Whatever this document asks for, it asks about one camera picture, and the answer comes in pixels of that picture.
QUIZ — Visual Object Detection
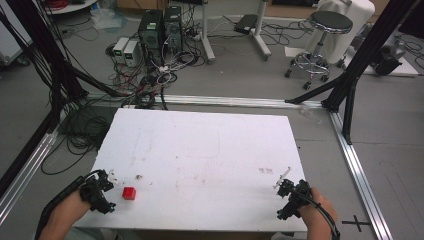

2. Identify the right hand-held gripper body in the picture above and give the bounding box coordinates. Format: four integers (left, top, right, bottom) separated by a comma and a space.
276, 178, 313, 221

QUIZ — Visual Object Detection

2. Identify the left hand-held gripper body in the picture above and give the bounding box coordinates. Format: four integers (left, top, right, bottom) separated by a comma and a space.
79, 169, 117, 215

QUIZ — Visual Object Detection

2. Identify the red cube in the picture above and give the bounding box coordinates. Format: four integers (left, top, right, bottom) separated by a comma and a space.
121, 186, 138, 201

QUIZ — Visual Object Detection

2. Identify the person's right hand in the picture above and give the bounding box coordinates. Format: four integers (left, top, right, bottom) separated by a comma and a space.
298, 185, 338, 231

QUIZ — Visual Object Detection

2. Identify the person's left hand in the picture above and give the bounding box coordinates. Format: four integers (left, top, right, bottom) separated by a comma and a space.
49, 189, 93, 232

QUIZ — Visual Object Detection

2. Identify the black tape cross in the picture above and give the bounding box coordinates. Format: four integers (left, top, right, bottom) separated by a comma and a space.
341, 214, 371, 233

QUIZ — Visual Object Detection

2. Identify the white power supply unit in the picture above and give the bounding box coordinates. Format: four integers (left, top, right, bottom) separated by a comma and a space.
122, 40, 141, 68
112, 36, 130, 64

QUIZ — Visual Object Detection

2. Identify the white stand leg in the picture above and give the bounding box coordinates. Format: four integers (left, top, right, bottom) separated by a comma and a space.
199, 0, 216, 65
251, 0, 273, 62

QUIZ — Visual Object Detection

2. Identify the black computer tower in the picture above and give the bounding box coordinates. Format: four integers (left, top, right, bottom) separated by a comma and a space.
137, 9, 165, 52
162, 5, 184, 54

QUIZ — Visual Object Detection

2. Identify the black round stool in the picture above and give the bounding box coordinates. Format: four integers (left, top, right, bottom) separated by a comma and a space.
284, 10, 354, 91

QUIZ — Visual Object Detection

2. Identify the black device on white board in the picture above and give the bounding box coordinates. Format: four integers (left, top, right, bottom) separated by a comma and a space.
342, 39, 420, 78

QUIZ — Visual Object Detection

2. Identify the flat black box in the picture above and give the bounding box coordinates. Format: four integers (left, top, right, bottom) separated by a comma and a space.
233, 13, 259, 35

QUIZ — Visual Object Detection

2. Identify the clear plastic bag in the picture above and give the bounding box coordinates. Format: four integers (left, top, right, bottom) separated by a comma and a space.
89, 7, 128, 32

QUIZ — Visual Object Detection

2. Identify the white covered object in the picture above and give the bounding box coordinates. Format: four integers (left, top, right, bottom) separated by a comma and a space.
303, 0, 377, 65

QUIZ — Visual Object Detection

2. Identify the round white table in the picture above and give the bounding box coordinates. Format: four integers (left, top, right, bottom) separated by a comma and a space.
43, 0, 100, 16

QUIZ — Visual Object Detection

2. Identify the black cable coil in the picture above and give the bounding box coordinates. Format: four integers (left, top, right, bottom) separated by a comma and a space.
40, 105, 118, 176

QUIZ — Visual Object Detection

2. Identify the aluminium floor rail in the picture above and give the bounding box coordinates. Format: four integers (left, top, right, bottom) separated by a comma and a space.
328, 110, 395, 240
84, 92, 325, 110
0, 128, 61, 225

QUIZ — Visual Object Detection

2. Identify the tangle of floor cables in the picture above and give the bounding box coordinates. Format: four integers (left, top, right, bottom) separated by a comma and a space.
105, 9, 204, 112

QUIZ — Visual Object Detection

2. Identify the black frame post with cables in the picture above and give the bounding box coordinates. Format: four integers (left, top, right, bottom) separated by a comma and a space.
0, 0, 134, 134

